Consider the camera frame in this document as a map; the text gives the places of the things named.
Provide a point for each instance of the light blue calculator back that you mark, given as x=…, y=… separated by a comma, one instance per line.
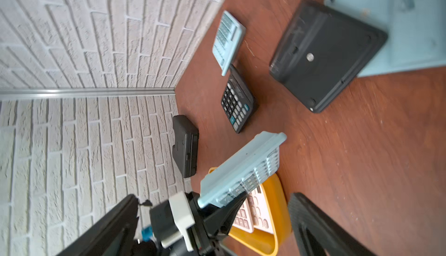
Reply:
x=416, y=32

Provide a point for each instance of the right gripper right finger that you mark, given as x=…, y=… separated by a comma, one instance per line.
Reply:
x=317, y=234

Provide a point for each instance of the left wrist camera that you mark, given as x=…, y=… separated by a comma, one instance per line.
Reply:
x=183, y=220

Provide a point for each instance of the black calculator face up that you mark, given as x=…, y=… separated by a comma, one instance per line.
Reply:
x=237, y=101

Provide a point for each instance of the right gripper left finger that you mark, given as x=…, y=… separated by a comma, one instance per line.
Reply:
x=112, y=235

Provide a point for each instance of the large black case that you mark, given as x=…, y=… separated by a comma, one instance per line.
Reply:
x=185, y=146

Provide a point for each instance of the pink calculator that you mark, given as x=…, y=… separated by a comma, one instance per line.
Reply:
x=254, y=213

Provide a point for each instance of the yellow plastic storage box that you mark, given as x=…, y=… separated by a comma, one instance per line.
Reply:
x=259, y=242

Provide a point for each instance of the small teal calculator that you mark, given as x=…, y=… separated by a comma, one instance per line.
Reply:
x=230, y=34

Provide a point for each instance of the light blue calculator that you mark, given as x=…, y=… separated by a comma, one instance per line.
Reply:
x=416, y=32
x=248, y=168

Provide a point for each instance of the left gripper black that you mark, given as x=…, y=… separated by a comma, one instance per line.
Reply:
x=212, y=224

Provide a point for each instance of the black calculator face down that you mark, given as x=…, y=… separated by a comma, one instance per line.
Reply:
x=321, y=52

